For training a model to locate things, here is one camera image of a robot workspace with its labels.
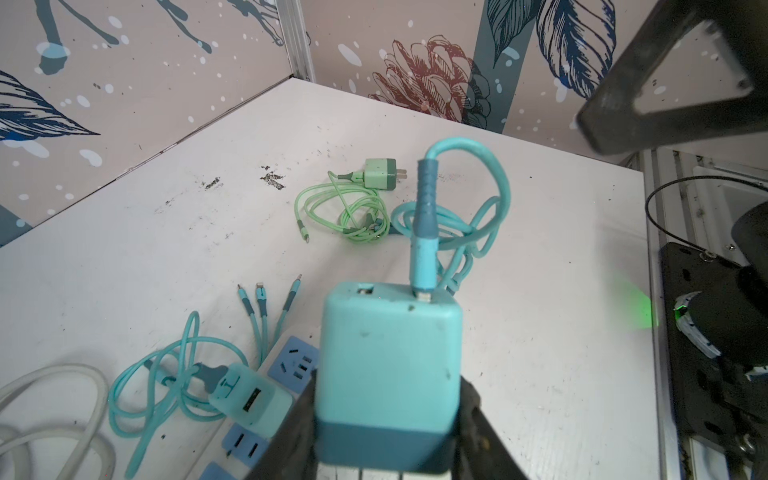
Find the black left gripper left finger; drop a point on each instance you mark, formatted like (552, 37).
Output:
(290, 454)

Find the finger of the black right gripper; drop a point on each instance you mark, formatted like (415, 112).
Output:
(695, 70)

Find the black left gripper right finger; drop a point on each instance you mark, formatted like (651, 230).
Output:
(480, 454)

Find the teal charger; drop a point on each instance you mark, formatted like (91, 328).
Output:
(248, 398)
(387, 389)

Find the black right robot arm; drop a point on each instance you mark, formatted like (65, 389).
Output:
(707, 225)

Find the white blue power strip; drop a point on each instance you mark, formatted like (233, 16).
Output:
(234, 451)

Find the green charger adapter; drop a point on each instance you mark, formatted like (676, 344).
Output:
(377, 174)

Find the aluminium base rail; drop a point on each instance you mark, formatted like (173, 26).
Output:
(707, 236)

